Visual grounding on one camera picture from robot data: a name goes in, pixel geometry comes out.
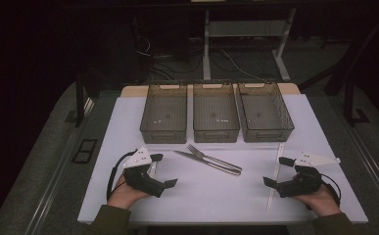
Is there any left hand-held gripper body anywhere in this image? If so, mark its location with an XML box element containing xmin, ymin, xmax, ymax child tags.
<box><xmin>122</xmin><ymin>146</ymin><xmax>166</xmax><ymax>199</ymax></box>

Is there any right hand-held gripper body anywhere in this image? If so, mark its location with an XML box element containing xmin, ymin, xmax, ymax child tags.
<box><xmin>276</xmin><ymin>151</ymin><xmax>342</xmax><ymax>199</ymax></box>

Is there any white chopstick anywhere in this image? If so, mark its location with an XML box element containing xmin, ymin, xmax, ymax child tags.
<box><xmin>265</xmin><ymin>142</ymin><xmax>285</xmax><ymax>212</ymax></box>
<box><xmin>266</xmin><ymin>142</ymin><xmax>286</xmax><ymax>210</ymax></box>

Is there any translucent brown storage bin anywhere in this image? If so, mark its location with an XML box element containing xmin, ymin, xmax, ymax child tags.
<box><xmin>192</xmin><ymin>81</ymin><xmax>241</xmax><ymax>144</ymax></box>
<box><xmin>139</xmin><ymin>81</ymin><xmax>189</xmax><ymax>145</ymax></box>
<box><xmin>236</xmin><ymin>80</ymin><xmax>295</xmax><ymax>143</ymax></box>

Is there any person's left hand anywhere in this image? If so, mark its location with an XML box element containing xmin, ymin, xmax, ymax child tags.
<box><xmin>108</xmin><ymin>174</ymin><xmax>151</xmax><ymax>211</ymax></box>

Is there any person's right hand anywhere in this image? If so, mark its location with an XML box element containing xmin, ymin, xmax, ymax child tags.
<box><xmin>291</xmin><ymin>184</ymin><xmax>342</xmax><ymax>218</ymax></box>

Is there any white table mat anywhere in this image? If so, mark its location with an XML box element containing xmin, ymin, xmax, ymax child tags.
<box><xmin>77</xmin><ymin>94</ymin><xmax>369</xmax><ymax>226</ymax></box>

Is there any black metal stand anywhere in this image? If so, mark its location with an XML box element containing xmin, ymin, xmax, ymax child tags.
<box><xmin>343</xmin><ymin>77</ymin><xmax>371</xmax><ymax>126</ymax></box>

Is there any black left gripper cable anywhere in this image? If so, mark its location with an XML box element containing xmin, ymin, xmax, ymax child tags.
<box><xmin>106</xmin><ymin>149</ymin><xmax>139</xmax><ymax>202</ymax></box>

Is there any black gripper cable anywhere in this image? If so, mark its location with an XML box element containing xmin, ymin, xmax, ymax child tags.
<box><xmin>106</xmin><ymin>149</ymin><xmax>139</xmax><ymax>202</ymax></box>
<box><xmin>320</xmin><ymin>172</ymin><xmax>342</xmax><ymax>208</ymax></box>

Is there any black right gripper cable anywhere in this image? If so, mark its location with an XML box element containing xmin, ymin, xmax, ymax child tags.
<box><xmin>320</xmin><ymin>172</ymin><xmax>342</xmax><ymax>208</ymax></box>

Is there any bundle of black floor cables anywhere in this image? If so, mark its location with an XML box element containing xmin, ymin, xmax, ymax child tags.
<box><xmin>133</xmin><ymin>35</ymin><xmax>205</xmax><ymax>81</ymax></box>

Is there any white floor cable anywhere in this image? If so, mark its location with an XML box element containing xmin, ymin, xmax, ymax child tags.
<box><xmin>219</xmin><ymin>48</ymin><xmax>263</xmax><ymax>81</ymax></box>

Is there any white metal desk frame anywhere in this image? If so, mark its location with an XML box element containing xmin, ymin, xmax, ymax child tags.
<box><xmin>202</xmin><ymin>8</ymin><xmax>298</xmax><ymax>82</ymax></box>

